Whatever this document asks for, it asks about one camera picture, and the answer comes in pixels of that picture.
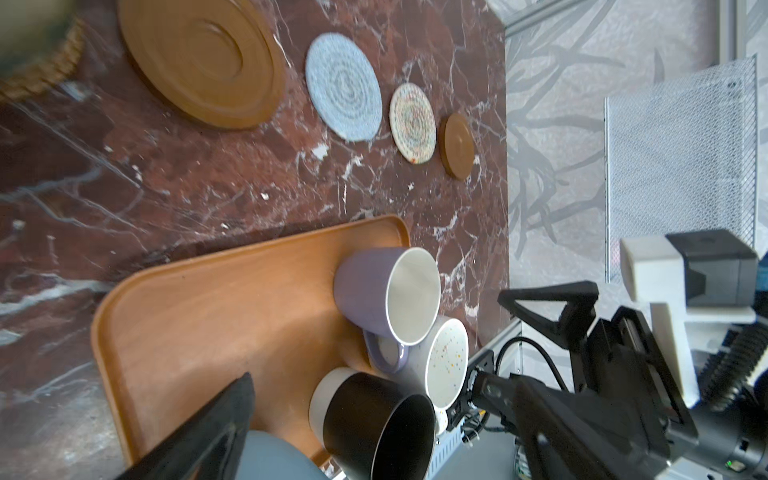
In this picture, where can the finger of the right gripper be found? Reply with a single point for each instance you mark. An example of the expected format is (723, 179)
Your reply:
(577, 310)
(573, 436)

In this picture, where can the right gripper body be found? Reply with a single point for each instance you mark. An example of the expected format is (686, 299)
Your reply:
(726, 431)

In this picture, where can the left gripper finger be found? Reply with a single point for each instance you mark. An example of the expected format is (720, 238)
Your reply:
(209, 444)

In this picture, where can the cream woven coaster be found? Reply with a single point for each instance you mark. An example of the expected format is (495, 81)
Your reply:
(412, 123)

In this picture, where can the grey woven coaster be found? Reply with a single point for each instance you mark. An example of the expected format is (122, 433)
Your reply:
(343, 87)

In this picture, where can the brown wooden saucer coaster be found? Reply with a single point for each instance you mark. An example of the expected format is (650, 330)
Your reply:
(217, 61)

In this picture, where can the woven straw coaster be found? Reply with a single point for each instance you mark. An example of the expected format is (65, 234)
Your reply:
(42, 74)

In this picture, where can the light blue mug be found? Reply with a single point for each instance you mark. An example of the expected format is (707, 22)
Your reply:
(267, 457)

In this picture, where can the orange serving tray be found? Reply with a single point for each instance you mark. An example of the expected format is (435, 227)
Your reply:
(169, 338)

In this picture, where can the white speckled mug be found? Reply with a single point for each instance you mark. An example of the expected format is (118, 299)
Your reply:
(437, 366)

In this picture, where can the black ceramic mug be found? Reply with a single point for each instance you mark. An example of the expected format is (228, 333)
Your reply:
(374, 428)

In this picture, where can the purple ceramic mug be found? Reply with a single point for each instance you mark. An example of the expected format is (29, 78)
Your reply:
(393, 294)

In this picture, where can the white wire mesh basket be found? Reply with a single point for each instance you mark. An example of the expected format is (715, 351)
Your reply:
(682, 155)

